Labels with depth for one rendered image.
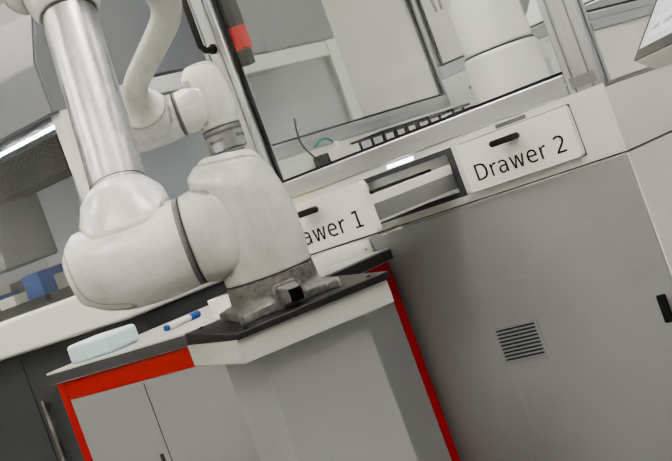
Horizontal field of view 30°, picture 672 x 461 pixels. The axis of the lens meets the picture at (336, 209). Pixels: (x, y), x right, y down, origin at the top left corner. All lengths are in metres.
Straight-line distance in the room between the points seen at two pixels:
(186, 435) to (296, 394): 0.71
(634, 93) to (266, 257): 0.97
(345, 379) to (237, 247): 0.28
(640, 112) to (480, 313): 0.58
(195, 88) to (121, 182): 0.73
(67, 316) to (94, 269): 1.37
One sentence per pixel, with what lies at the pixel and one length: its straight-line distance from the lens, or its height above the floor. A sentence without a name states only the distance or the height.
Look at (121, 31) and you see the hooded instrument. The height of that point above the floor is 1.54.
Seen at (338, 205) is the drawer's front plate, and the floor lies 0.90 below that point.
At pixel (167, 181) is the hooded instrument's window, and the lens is 3.49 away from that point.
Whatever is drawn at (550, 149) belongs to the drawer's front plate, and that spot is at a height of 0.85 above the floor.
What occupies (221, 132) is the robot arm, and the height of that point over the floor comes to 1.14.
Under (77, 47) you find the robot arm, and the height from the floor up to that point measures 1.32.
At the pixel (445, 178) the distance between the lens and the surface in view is 2.78.
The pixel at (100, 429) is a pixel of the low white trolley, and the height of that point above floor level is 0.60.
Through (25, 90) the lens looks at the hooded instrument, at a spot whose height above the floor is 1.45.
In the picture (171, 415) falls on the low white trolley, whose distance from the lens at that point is 2.73.
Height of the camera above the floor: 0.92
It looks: 1 degrees down
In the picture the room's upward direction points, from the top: 20 degrees counter-clockwise
